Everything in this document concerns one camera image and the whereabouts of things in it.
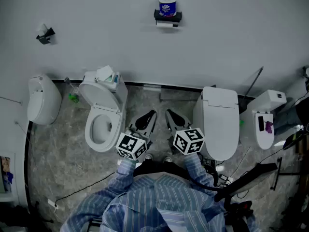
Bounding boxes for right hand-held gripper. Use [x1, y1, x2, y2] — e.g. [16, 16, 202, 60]
[165, 109, 206, 156]

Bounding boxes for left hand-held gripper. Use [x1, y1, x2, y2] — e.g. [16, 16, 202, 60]
[115, 109, 158, 160]

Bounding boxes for white old toilet paper roll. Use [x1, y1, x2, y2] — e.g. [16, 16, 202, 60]
[156, 21, 174, 29]

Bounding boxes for black toilet paper holder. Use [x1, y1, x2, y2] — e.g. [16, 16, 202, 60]
[154, 8, 183, 28]

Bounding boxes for blue new toilet paper roll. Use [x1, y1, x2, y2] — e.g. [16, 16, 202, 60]
[158, 0, 178, 17]

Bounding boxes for person's right forearm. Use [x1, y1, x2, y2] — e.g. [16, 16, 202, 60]
[183, 153, 216, 193]

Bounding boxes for person's left forearm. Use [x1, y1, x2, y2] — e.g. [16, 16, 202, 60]
[106, 158, 137, 198]

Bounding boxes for white toilet with open lid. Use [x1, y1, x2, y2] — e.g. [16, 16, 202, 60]
[78, 71, 129, 153]

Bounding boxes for white smart toilet closed lid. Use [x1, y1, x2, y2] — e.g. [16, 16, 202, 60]
[193, 86, 240, 162]

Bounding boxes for green toilet brush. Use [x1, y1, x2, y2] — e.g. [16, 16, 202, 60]
[63, 76, 80, 104]

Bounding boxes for small white toilet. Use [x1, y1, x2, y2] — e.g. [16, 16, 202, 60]
[239, 89, 287, 150]

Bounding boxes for white paper in small holder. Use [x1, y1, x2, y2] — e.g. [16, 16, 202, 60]
[37, 23, 49, 36]

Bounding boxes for person's black trousers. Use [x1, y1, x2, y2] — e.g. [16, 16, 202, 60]
[133, 160, 192, 181]

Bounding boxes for teal and white box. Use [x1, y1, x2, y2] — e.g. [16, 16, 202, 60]
[104, 72, 121, 84]

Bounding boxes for white tissue pack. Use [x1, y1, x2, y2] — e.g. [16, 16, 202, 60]
[95, 65, 114, 82]

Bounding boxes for person's striped shirt torso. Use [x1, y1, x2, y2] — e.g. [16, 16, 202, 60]
[59, 173, 263, 232]

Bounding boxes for black leaning rod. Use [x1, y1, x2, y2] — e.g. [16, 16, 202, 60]
[242, 66, 265, 102]

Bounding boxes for black stand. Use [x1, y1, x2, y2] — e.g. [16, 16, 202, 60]
[214, 162, 279, 203]

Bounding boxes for white power strip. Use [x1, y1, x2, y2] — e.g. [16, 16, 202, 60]
[47, 199, 59, 212]

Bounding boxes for thick black gripper cable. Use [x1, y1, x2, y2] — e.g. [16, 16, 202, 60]
[187, 164, 234, 192]

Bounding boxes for black floor cable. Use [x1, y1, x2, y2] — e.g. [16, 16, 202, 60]
[54, 172, 115, 206]

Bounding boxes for white wall urinal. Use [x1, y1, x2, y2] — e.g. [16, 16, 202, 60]
[27, 74, 62, 126]

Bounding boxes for small black wall holder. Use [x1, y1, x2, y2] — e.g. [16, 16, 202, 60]
[36, 27, 56, 45]

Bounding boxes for wall poster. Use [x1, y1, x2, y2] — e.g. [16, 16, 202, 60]
[0, 152, 17, 196]

